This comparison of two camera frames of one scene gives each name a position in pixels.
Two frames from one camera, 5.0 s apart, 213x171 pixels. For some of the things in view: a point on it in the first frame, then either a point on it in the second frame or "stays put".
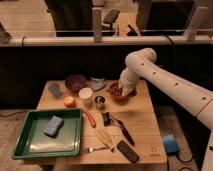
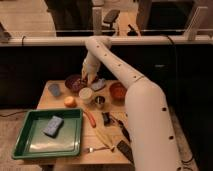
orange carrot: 90,118 stays put
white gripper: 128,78 to 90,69
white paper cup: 85,95 stays put
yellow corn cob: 104,138 stays put
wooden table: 118,128 stays put
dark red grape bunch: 116,89 to 83,82
